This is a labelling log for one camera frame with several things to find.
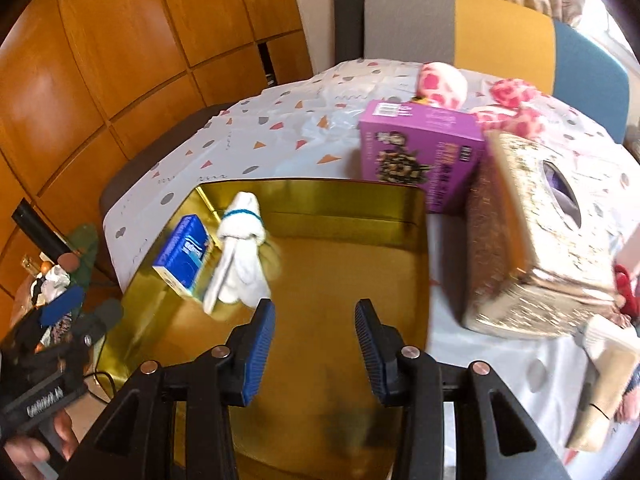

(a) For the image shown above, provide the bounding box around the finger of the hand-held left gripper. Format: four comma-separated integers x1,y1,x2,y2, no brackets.
74,299,125,343
39,285,83,328

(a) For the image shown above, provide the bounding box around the bag of mixed clutter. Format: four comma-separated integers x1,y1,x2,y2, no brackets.
10,255,81,351

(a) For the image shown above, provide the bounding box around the small blue carton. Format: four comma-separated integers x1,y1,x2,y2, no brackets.
151,214,216,303

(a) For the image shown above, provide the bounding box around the person's left hand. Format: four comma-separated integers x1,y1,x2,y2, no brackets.
0,407,81,480

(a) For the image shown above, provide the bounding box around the grey yellow blue chair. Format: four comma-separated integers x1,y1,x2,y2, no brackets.
364,0,631,146

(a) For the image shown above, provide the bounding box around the red fluffy item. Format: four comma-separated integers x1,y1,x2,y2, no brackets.
612,260,640,318

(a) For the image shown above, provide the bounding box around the white sock bundle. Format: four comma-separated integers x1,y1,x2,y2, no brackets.
201,191,273,316

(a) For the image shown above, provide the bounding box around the pink spotted plush toy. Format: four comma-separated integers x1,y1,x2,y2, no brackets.
416,61,548,142

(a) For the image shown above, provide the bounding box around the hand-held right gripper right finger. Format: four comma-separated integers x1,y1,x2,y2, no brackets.
354,299,573,480

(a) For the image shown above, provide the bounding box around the gold sequin tissue box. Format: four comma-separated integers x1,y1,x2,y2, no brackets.
460,130,618,338

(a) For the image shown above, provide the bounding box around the purple printed carton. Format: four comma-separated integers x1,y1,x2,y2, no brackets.
357,100,488,215

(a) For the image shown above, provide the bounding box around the gold metal tin box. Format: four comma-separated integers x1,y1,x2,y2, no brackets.
97,179,433,480

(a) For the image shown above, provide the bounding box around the black tube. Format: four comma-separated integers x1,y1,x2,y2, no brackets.
11,199,71,258

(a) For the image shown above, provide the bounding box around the green cloth item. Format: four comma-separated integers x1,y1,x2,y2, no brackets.
65,224,101,291

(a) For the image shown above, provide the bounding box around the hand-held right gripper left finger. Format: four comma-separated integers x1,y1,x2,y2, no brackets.
62,299,277,480

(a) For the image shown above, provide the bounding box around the wooden wardrobe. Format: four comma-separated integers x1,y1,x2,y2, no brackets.
0,0,313,311

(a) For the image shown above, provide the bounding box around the white and beige sock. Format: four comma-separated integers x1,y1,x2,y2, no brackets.
565,312,640,453

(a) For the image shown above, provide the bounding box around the black cable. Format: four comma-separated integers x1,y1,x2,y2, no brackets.
82,330,118,406

